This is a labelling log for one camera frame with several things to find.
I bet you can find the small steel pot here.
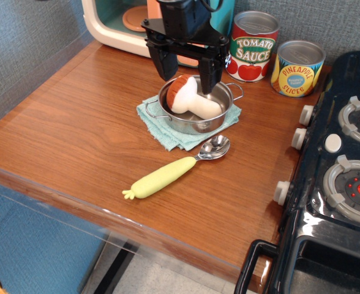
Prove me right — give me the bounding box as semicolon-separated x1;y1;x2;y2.
144;74;244;135

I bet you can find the yellow handled metal spoon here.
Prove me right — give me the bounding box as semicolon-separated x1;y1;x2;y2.
122;135;231;200

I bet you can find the teal toy microwave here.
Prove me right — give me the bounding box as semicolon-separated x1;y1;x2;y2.
82;1;234;57

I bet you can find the tomato sauce can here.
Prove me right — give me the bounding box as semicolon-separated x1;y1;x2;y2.
227;10;280;81

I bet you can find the light blue folded cloth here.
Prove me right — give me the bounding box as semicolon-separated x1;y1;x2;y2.
137;96;242;151

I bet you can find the black toy stove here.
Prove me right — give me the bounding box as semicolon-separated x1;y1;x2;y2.
235;51;360;293

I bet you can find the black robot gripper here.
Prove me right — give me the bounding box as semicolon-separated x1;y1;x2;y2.
141;1;228;94

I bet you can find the plush mushroom toy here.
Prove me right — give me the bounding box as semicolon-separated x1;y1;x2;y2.
166;75;222;119

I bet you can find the pineapple slices can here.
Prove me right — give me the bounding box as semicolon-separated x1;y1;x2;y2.
271;40;326;97

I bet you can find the black braided cable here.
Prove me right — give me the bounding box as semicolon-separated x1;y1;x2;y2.
198;0;224;13

